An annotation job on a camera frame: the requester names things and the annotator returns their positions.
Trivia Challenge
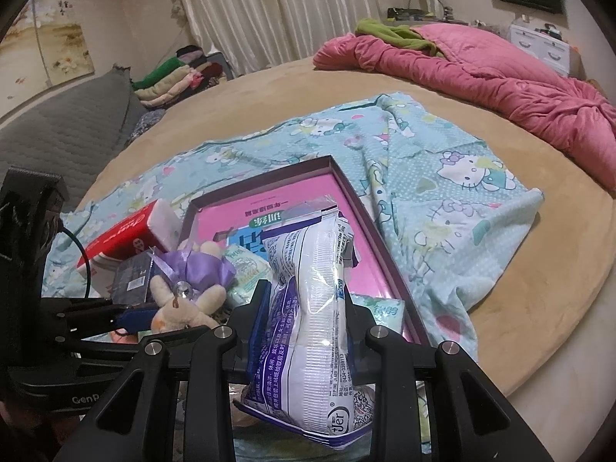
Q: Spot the pink quilt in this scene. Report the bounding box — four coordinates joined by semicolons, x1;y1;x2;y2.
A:
313;22;616;191

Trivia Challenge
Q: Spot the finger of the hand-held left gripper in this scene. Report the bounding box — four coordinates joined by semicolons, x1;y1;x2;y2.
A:
48;296;162;342

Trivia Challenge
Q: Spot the red white tissue box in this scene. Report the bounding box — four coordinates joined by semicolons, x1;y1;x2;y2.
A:
77;199;186;270

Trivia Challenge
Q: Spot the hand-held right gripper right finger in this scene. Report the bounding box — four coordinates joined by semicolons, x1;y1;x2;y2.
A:
344;293;554;462

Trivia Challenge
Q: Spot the purple shallow box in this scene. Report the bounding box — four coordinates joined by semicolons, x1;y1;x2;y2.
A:
180;154;427;347

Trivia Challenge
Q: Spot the round tan bed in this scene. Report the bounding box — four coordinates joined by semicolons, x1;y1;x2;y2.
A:
72;50;616;444

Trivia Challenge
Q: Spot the pile of folded clothes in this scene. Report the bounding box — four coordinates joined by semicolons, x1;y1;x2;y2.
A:
131;44;236;109

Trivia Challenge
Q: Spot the light blue printed blanket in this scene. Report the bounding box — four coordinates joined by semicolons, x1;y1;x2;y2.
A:
41;91;547;455

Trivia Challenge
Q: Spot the beige plush toy purple bow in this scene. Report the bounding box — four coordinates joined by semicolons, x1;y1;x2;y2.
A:
147;241;236;333

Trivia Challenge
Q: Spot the dark blue box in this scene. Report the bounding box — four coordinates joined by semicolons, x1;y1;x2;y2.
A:
106;253;157;306

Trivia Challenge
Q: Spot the dark bag with handles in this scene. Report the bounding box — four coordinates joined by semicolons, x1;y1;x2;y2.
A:
386;0;446;24

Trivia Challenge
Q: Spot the green cloth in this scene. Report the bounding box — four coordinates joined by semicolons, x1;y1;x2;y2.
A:
355;18;446;59

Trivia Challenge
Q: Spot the black cable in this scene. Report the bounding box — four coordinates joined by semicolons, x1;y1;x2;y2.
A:
58;224;94;299

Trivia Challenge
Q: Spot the cream curtain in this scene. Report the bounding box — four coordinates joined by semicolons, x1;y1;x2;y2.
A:
168;0;410;78

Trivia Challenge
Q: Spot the grey quilted headboard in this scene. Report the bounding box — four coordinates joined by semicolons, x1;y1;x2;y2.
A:
0;65;167;213

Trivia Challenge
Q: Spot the white drawer cabinet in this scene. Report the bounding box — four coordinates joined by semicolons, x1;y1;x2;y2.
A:
507;17;576;78

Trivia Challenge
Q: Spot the white purple wipes packet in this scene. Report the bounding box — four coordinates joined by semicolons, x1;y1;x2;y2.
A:
233;195;381;450

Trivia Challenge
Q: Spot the wall picture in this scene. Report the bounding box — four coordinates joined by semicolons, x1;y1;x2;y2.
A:
0;0;94;121

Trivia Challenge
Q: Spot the pink book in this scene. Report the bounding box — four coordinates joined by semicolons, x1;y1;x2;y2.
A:
195;173;415;342

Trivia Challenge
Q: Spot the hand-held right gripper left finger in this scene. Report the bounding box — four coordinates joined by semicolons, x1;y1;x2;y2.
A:
50;279;273;462

